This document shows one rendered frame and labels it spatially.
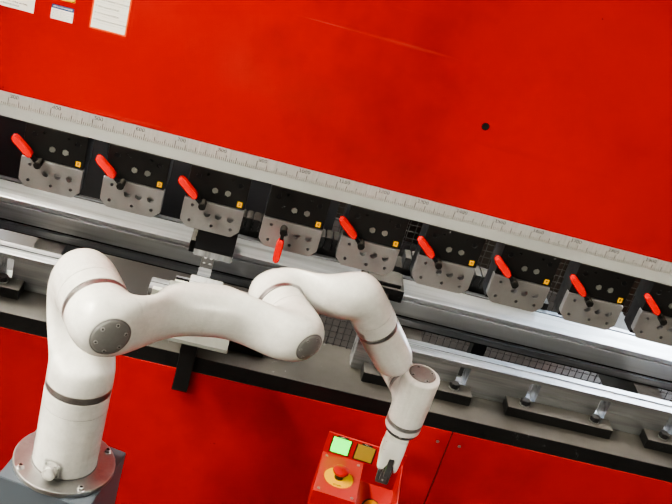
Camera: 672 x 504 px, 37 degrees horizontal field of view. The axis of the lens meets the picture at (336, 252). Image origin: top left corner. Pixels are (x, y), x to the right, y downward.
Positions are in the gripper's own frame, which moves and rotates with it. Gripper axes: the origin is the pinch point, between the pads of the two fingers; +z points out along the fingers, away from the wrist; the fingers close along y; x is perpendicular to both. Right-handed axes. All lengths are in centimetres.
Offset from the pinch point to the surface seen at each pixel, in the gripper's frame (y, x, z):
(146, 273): -192, -108, 101
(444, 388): -35.8, 11.5, -3.1
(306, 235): -35, -35, -36
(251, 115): -35, -55, -63
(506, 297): -42, 18, -32
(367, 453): -9.9, -4.3, 3.8
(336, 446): -9.9, -12.1, 4.6
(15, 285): -21, -102, -4
